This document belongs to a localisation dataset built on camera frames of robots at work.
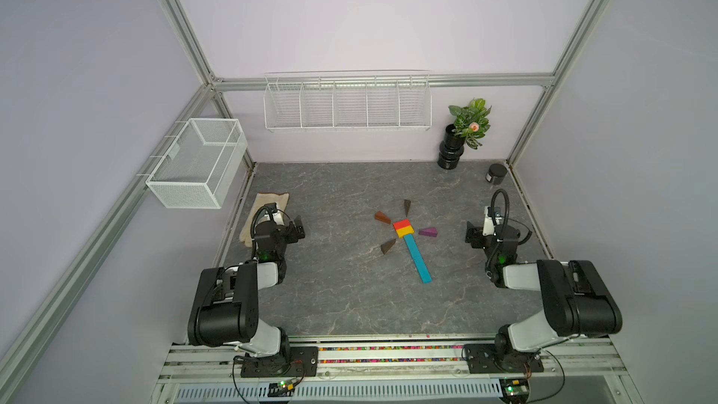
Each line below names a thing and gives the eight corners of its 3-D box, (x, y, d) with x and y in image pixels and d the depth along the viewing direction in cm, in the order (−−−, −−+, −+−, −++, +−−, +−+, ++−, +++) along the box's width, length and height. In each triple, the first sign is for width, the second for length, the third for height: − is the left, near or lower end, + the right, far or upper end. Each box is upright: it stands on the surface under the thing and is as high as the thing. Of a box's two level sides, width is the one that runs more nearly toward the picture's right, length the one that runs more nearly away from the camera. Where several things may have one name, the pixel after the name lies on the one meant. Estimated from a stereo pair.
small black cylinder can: (486, 184, 117) (491, 175, 112) (482, 172, 122) (486, 162, 117) (503, 184, 117) (509, 175, 112) (498, 172, 122) (503, 162, 117)
